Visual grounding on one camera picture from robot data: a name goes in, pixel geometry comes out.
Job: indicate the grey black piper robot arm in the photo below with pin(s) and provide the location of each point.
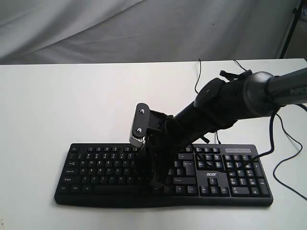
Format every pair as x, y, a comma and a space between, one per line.
219, 105

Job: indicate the black tripod stand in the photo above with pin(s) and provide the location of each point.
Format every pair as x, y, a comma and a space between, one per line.
297, 13

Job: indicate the black acer keyboard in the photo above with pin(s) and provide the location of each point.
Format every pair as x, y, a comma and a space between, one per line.
107, 175

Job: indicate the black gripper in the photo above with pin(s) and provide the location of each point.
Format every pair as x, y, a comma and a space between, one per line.
165, 138

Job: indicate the grey backdrop cloth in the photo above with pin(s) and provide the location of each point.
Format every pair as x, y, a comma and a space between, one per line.
122, 31

